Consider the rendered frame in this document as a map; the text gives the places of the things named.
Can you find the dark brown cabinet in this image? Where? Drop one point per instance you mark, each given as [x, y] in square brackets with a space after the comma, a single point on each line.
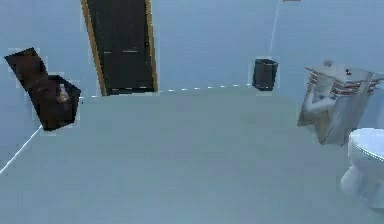
[43, 90]

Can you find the white toilet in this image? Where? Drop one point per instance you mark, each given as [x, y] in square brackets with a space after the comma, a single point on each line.
[366, 166]

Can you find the black waste bin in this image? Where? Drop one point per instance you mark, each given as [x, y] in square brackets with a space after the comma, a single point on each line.
[264, 74]

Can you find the dark room door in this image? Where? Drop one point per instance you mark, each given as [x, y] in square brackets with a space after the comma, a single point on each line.
[123, 46]

